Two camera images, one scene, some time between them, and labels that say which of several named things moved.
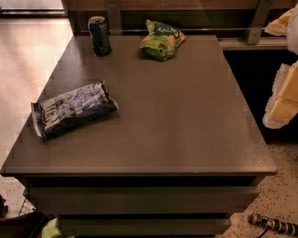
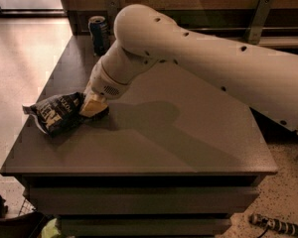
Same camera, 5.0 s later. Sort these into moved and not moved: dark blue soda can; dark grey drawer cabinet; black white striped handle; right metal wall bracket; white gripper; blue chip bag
Moved: blue chip bag; white gripper
Not moved: right metal wall bracket; dark blue soda can; black white striped handle; dark grey drawer cabinet
